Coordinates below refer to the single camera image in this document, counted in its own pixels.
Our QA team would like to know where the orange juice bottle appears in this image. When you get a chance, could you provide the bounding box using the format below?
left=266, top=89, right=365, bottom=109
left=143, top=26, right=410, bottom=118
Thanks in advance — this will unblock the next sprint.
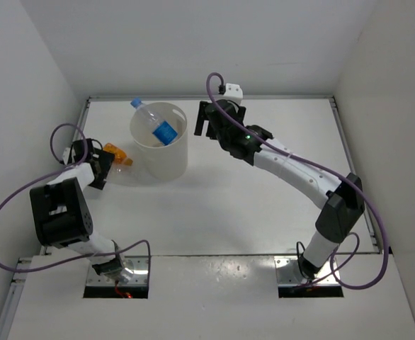
left=102, top=143, right=133, bottom=166

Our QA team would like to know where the blue cap water bottle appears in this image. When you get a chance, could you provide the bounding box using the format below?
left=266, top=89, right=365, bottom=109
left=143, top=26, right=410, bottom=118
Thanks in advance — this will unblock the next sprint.
left=130, top=98, right=178, bottom=146

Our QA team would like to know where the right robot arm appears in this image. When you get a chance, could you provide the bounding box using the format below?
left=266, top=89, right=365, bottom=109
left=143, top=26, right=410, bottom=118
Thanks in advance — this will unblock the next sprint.
left=195, top=99, right=365, bottom=281

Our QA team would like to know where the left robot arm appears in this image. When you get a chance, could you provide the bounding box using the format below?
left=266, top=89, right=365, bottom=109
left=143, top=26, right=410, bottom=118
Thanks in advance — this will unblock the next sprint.
left=30, top=138, right=133, bottom=284

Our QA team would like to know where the white round bin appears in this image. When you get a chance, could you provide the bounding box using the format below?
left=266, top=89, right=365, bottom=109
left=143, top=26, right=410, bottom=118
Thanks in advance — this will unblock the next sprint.
left=130, top=101, right=188, bottom=181

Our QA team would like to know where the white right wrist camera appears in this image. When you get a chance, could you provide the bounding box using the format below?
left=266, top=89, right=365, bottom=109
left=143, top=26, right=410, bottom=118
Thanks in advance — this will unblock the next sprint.
left=219, top=83, right=244, bottom=106

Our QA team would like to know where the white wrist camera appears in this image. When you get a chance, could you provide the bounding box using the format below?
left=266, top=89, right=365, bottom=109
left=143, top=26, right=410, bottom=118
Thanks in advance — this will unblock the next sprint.
left=62, top=147, right=73, bottom=166
left=219, top=83, right=244, bottom=106

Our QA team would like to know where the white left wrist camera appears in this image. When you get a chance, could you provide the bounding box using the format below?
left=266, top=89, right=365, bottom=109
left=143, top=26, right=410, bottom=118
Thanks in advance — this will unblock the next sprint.
left=62, top=147, right=73, bottom=166

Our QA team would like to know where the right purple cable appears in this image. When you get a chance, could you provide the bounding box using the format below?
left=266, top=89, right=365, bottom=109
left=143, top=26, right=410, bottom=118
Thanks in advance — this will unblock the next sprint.
left=206, top=72, right=390, bottom=290

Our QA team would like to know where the purple cable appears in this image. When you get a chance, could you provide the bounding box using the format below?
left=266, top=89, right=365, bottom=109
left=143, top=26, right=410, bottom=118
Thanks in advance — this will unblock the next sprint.
left=206, top=72, right=390, bottom=290
left=0, top=123, right=152, bottom=273

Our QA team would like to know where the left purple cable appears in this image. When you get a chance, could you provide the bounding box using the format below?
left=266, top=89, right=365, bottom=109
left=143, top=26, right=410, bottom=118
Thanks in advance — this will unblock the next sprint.
left=0, top=123, right=152, bottom=273

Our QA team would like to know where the aluminium table edge rail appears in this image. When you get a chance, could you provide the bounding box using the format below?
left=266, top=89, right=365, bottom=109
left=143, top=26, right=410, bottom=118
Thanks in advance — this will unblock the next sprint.
left=329, top=96, right=382, bottom=254

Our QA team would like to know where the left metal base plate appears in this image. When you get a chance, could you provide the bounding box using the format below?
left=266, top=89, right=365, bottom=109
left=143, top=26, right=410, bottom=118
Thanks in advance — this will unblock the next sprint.
left=86, top=256, right=149, bottom=288

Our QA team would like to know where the metal base plate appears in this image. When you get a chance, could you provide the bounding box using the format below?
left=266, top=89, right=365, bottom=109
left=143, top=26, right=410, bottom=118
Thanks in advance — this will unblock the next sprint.
left=274, top=255, right=338, bottom=288
left=86, top=256, right=149, bottom=288

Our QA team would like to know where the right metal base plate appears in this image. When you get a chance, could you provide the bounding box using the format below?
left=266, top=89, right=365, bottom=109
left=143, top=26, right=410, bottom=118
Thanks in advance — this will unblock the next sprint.
left=274, top=255, right=338, bottom=288

